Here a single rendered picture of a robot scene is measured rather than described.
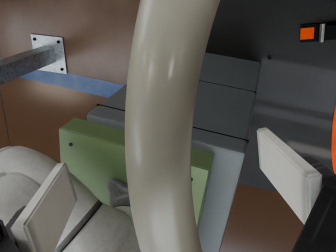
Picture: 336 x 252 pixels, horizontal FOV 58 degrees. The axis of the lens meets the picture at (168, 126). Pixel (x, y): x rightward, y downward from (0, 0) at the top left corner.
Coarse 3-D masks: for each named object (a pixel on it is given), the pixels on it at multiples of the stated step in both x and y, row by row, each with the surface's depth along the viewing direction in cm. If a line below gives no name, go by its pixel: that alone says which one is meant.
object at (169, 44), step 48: (144, 0) 11; (192, 0) 11; (144, 48) 11; (192, 48) 11; (144, 96) 12; (192, 96) 12; (144, 144) 12; (144, 192) 13; (144, 240) 14; (192, 240) 14
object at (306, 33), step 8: (304, 24) 121; (312, 24) 120; (320, 24) 118; (328, 24) 118; (304, 32) 122; (312, 32) 121; (320, 32) 119; (328, 32) 117; (304, 40) 123; (312, 40) 123; (320, 40) 120
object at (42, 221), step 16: (48, 176) 18; (64, 176) 19; (48, 192) 17; (64, 192) 19; (32, 208) 15; (48, 208) 16; (64, 208) 19; (16, 224) 14; (32, 224) 14; (48, 224) 16; (64, 224) 18; (16, 240) 14; (32, 240) 14; (48, 240) 16
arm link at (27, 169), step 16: (0, 160) 54; (16, 160) 55; (32, 160) 56; (48, 160) 59; (0, 176) 52; (16, 176) 53; (32, 176) 54; (0, 192) 50; (16, 192) 51; (32, 192) 52; (80, 192) 58; (0, 208) 48; (16, 208) 49; (80, 208) 56; (96, 208) 58; (80, 224) 54; (64, 240) 53
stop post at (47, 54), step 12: (36, 36) 164; (48, 36) 161; (36, 48) 160; (48, 48) 161; (60, 48) 162; (0, 60) 139; (12, 60) 139; (24, 60) 145; (36, 60) 152; (48, 60) 161; (60, 60) 166; (0, 72) 132; (12, 72) 139; (24, 72) 146; (60, 72) 169
